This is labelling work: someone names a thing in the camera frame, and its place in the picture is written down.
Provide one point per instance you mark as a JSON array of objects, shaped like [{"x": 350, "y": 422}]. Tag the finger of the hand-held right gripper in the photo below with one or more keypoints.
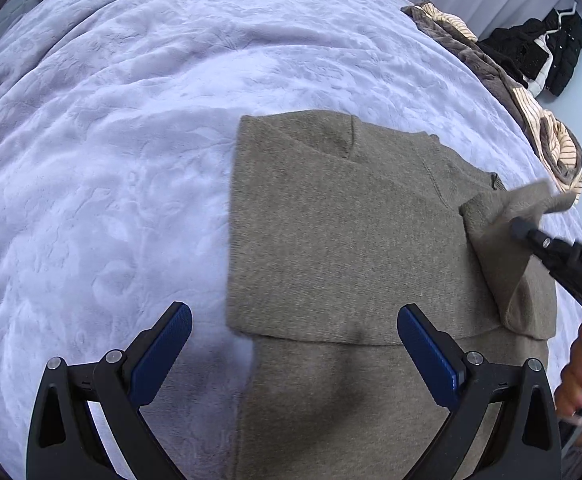
[{"x": 528, "y": 232}]

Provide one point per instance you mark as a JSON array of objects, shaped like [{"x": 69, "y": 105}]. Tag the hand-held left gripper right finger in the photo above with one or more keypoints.
[{"x": 433, "y": 355}]

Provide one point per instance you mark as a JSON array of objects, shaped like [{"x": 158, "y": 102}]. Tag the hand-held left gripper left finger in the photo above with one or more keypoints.
[{"x": 158, "y": 355}]

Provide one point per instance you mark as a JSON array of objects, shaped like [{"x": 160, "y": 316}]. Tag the olive knit sweater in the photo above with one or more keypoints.
[{"x": 331, "y": 235}]

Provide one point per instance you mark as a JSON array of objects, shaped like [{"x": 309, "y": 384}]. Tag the cream striped garment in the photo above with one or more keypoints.
[{"x": 546, "y": 130}]

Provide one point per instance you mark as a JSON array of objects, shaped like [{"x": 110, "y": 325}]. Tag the black hanging jacket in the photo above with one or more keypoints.
[{"x": 566, "y": 50}]

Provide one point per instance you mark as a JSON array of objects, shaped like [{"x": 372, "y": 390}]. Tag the lavender plush bed blanket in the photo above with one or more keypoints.
[{"x": 121, "y": 160}]

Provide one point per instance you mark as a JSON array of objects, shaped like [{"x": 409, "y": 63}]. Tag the grey bed sheet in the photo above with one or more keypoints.
[{"x": 6, "y": 15}]

